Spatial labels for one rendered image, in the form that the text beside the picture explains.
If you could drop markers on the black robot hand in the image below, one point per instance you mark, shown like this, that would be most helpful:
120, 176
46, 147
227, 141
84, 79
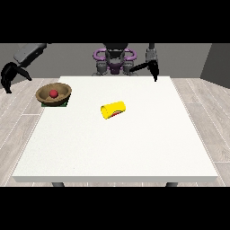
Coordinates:
152, 67
9, 75

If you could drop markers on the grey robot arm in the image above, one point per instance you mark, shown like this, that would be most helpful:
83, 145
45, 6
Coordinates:
151, 53
28, 53

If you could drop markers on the small red ball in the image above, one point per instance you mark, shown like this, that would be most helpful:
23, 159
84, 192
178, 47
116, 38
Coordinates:
53, 93

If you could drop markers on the brown wooden bowl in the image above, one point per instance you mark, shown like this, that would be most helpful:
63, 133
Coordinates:
54, 94

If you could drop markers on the yellow cup with melon print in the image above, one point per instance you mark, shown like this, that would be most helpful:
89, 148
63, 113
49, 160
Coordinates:
113, 109

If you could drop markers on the green square pad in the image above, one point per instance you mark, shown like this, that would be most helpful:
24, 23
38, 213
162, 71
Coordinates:
64, 103

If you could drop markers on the grey trunk with purple rings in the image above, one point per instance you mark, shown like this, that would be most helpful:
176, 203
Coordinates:
114, 63

